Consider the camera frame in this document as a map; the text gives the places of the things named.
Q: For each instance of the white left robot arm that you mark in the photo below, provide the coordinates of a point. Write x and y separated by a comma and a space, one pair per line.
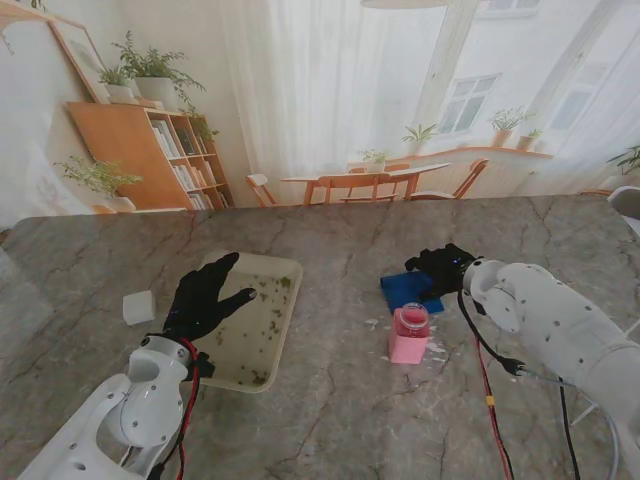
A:
145, 395

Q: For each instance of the cream baking tray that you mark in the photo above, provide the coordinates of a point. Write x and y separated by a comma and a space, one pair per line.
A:
260, 340

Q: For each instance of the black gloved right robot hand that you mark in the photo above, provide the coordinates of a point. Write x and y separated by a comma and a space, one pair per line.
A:
445, 270

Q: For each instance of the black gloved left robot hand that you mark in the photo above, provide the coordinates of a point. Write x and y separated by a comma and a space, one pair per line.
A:
200, 300

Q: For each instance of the pink square jar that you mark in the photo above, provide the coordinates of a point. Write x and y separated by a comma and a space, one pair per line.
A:
407, 340

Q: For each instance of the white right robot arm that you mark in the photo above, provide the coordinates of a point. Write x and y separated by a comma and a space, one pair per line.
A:
550, 310

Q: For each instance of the printed room scene backdrop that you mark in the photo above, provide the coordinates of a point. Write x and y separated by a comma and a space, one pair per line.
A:
310, 100

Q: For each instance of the white square jar cap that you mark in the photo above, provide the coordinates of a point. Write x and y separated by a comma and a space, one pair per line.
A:
139, 307

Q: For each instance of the blue plastic scraper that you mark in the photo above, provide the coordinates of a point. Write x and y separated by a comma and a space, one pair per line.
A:
400, 287

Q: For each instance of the green bean heap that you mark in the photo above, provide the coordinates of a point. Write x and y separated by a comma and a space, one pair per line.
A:
258, 379
285, 281

